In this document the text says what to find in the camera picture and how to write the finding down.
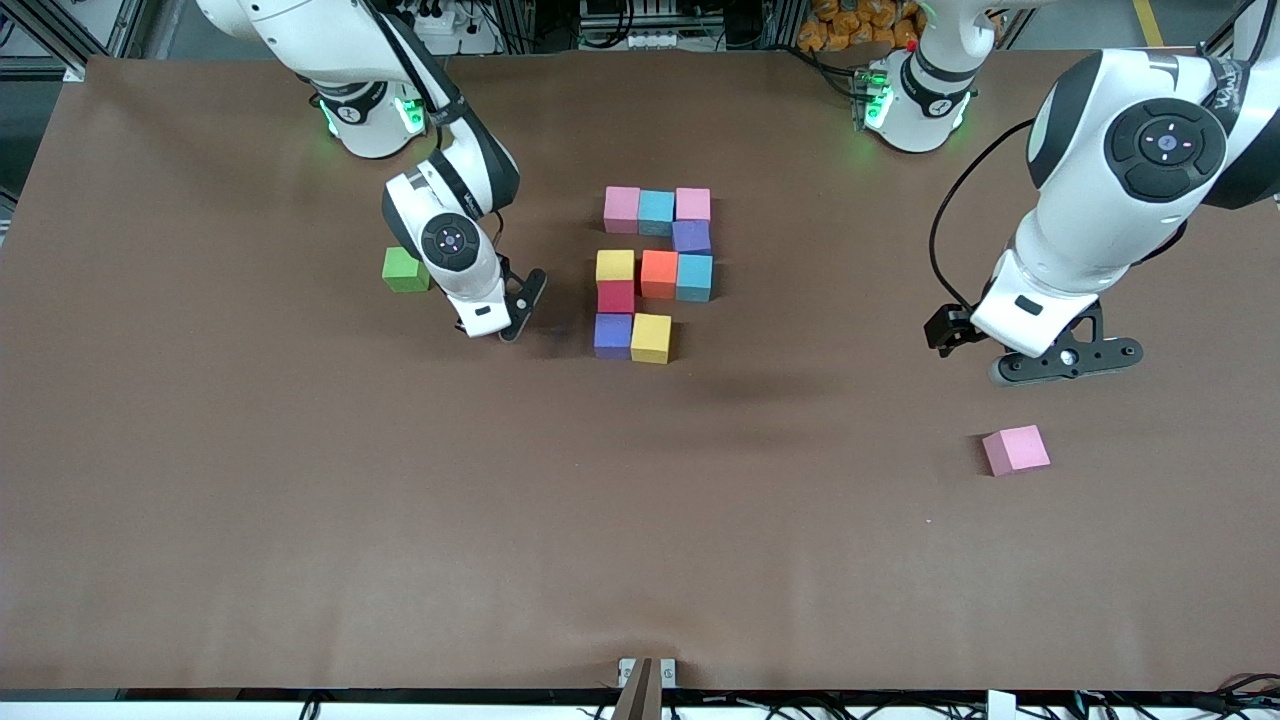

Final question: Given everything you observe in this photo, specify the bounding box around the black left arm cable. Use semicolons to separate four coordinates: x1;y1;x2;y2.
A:
929;118;1037;313

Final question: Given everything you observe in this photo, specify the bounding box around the aluminium frame profile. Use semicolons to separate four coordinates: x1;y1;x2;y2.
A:
0;0;151;83

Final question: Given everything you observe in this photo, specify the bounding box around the white rack device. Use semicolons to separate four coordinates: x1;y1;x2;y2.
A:
578;0;681;51

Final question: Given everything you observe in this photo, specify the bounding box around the green foam cube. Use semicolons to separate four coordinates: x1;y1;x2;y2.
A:
381;245;433;294

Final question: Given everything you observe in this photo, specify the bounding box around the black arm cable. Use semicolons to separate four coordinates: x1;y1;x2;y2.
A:
929;118;1037;313
375;0;509;263

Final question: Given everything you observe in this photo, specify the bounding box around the brown table cover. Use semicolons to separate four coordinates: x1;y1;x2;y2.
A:
0;48;1280;693

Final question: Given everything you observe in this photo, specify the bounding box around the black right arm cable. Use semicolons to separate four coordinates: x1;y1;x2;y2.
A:
375;0;509;263

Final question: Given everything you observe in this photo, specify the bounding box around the orange foam cube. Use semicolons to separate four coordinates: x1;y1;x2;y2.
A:
640;249;681;301

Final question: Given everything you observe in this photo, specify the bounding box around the brown post with metal bracket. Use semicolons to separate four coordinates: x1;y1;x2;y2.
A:
612;657;678;720

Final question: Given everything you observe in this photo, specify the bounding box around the orange bag pile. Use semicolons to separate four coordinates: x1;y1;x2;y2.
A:
797;0;926;53

